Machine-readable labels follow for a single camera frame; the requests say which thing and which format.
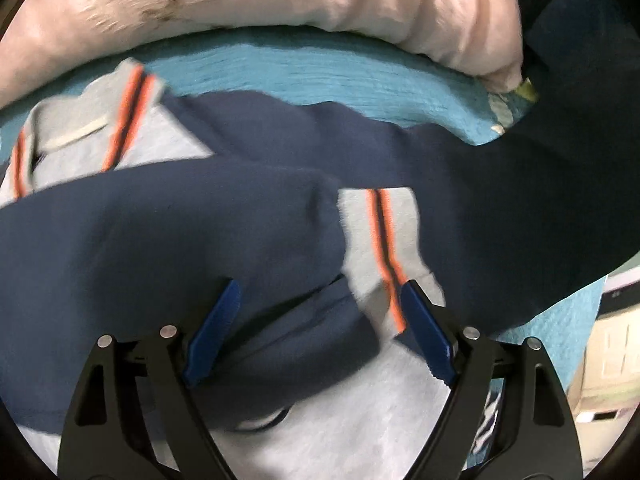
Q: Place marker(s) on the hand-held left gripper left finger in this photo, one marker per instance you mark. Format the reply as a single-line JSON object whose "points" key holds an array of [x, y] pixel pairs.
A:
{"points": [[214, 332]]}

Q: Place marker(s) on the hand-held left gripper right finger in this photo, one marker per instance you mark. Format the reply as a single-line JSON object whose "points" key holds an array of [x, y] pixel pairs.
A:
{"points": [[425, 332]]}

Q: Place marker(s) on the grey navy orange-striped sweater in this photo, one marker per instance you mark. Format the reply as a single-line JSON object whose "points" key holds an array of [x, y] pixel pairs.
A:
{"points": [[150, 220]]}

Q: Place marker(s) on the white cabinet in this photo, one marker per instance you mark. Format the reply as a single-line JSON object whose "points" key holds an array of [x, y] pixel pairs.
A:
{"points": [[610, 360]]}

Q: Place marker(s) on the teal quilted printed blanket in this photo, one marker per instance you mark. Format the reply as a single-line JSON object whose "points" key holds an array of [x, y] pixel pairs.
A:
{"points": [[325, 75]]}

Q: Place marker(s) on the navy yellow puffer jacket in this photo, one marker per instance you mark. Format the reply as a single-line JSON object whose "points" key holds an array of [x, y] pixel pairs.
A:
{"points": [[595, 25]]}

